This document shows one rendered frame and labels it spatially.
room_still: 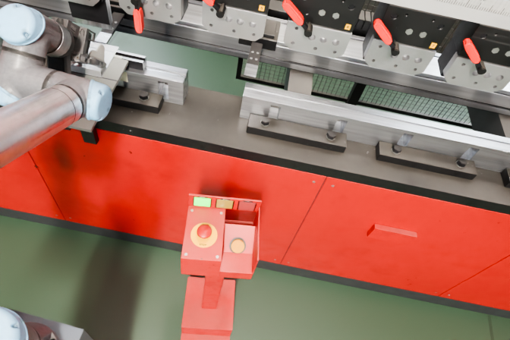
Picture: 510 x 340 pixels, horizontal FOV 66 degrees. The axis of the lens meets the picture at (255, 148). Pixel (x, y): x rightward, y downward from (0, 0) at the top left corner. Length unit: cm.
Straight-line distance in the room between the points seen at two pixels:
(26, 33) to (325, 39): 62
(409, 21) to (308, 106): 37
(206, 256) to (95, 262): 95
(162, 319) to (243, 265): 75
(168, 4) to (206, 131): 37
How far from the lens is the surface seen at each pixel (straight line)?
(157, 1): 101
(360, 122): 118
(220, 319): 170
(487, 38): 102
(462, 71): 107
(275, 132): 115
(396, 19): 95
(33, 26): 85
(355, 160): 120
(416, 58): 104
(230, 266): 114
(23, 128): 67
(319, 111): 115
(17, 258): 204
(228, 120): 119
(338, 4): 92
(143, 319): 183
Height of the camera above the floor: 177
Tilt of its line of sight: 52 degrees down
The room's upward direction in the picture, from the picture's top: 13 degrees clockwise
